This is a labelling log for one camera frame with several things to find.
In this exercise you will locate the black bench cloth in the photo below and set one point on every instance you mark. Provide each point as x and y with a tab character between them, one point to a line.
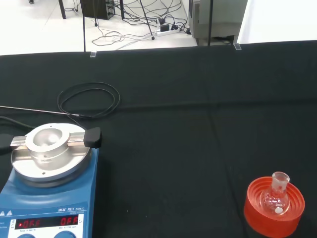
173	138

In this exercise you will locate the black computer tower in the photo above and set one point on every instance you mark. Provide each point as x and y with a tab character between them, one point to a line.
99	8

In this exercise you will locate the white power strip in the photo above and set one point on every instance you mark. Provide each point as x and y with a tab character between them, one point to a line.
168	32

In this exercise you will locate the black thin stand pole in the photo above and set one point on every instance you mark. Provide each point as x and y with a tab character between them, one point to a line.
211	22
84	27

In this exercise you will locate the clear cloth clip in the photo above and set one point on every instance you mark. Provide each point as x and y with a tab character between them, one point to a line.
93	54
237	46

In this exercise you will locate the black tripod leg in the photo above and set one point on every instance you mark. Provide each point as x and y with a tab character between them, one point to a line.
148	22

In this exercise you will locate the blue base heater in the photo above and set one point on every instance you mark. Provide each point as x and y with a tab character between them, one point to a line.
49	198

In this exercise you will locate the grey cabinet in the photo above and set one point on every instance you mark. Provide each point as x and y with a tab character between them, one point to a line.
218	17

